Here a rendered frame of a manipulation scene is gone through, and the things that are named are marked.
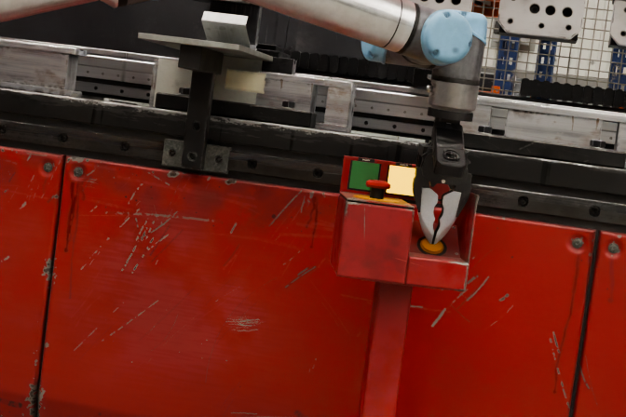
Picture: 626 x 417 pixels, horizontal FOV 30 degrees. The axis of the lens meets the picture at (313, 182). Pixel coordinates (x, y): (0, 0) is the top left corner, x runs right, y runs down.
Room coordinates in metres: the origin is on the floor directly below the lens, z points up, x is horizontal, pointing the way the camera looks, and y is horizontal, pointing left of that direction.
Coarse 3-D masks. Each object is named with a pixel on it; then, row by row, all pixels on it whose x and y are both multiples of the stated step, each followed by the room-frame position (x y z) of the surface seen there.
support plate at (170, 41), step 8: (152, 40) 2.01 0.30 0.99; (160, 40) 1.99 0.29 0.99; (168, 40) 1.99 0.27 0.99; (176, 40) 1.99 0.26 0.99; (184, 40) 1.99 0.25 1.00; (192, 40) 1.98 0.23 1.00; (200, 40) 1.98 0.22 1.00; (176, 48) 2.21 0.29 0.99; (216, 48) 2.01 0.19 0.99; (224, 48) 1.98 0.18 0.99; (232, 48) 1.97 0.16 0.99; (240, 48) 1.98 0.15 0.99; (248, 48) 2.03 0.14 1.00; (232, 56) 2.21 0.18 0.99; (240, 56) 2.17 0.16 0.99; (248, 56) 2.13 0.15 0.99; (256, 56) 2.10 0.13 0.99; (264, 56) 2.15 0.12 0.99
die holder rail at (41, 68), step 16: (0, 48) 2.32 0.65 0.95; (16, 48) 2.31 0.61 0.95; (32, 48) 2.30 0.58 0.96; (48, 48) 2.29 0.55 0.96; (64, 48) 2.29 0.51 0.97; (0, 64) 2.32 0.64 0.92; (16, 64) 2.31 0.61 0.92; (32, 64) 2.30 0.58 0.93; (48, 64) 2.30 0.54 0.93; (64, 64) 2.29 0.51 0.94; (0, 80) 2.31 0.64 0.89; (16, 80) 2.31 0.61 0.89; (32, 80) 2.30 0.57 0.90; (48, 80) 2.30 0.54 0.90; (64, 80) 2.29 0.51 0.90; (80, 96) 2.34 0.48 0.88
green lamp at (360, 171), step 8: (352, 168) 1.91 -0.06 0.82; (360, 168) 1.91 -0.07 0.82; (368, 168) 1.91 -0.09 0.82; (376, 168) 1.91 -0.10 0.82; (352, 176) 1.91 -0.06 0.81; (360, 176) 1.91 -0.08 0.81; (368, 176) 1.91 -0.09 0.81; (376, 176) 1.91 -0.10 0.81; (352, 184) 1.91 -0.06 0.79; (360, 184) 1.91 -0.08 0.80
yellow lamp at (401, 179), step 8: (392, 168) 1.91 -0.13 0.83; (400, 168) 1.91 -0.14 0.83; (408, 168) 1.92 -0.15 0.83; (392, 176) 1.91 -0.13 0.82; (400, 176) 1.91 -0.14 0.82; (408, 176) 1.92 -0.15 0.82; (392, 184) 1.91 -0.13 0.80; (400, 184) 1.91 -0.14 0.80; (408, 184) 1.92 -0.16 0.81; (392, 192) 1.91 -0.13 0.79; (400, 192) 1.91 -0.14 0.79; (408, 192) 1.92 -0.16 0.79
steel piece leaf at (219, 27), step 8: (208, 16) 2.19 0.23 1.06; (216, 16) 2.19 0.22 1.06; (224, 16) 2.18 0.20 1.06; (232, 16) 2.18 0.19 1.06; (240, 16) 2.18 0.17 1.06; (208, 24) 2.19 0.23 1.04; (216, 24) 2.19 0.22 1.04; (224, 24) 2.18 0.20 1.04; (232, 24) 2.18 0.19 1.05; (240, 24) 2.17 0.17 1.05; (208, 32) 2.21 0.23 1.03; (216, 32) 2.21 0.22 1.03; (224, 32) 2.20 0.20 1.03; (232, 32) 2.20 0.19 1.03; (240, 32) 2.19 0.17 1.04; (208, 40) 2.24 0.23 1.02; (216, 40) 2.23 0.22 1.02; (224, 40) 2.22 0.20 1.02; (232, 40) 2.22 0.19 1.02; (240, 40) 2.21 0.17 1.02; (248, 40) 2.21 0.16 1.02
